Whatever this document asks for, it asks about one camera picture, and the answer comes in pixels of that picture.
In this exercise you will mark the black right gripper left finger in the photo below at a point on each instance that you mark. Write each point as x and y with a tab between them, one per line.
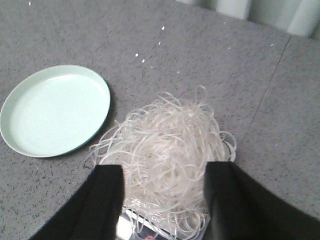
92	213

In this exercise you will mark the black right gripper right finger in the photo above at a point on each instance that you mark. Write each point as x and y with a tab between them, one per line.
242	209

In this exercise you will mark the white vermicelli noodle bundle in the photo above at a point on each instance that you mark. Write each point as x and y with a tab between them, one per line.
163	149

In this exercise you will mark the silver digital kitchen scale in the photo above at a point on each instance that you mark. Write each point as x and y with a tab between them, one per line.
134	226

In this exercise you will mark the light green round plate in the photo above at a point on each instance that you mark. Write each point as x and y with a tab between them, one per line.
55	111

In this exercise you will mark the white pleated curtain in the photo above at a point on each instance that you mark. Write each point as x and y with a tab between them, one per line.
296	17

